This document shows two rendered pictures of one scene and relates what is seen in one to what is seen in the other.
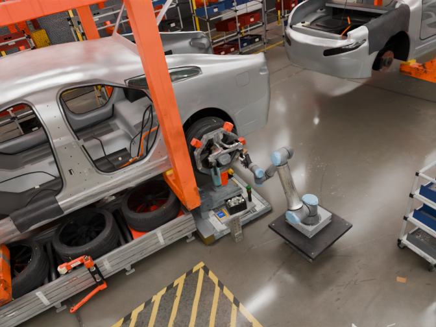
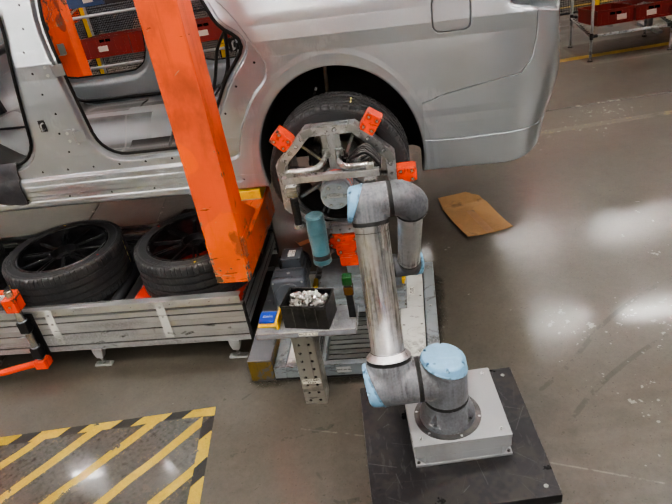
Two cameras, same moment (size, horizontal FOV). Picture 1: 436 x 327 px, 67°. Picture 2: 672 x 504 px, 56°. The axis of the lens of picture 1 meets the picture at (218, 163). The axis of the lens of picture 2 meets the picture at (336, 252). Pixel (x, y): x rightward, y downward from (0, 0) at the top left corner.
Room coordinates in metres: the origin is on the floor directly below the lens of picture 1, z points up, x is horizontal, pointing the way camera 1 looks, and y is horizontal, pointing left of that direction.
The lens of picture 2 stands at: (0.84, -1.45, 2.07)
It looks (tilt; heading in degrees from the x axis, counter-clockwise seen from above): 31 degrees down; 34
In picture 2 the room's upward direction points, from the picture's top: 10 degrees counter-clockwise
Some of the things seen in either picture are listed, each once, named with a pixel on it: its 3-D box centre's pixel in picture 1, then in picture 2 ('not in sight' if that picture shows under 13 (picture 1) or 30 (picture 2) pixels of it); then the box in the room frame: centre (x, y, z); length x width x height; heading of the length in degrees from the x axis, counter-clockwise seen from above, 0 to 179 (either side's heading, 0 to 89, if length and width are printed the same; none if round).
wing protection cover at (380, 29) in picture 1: (384, 28); not in sight; (4.64, -2.66, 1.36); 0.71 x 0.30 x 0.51; 114
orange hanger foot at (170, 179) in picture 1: (176, 176); (244, 207); (3.01, 0.50, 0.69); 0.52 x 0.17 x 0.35; 24
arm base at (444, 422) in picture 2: (309, 213); (446, 404); (2.30, -0.81, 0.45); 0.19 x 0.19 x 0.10
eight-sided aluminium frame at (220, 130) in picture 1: (217, 152); (338, 179); (3.10, -0.02, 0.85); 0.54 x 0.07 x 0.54; 114
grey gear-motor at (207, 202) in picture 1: (200, 200); (297, 282); (3.03, 0.29, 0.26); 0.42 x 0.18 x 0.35; 24
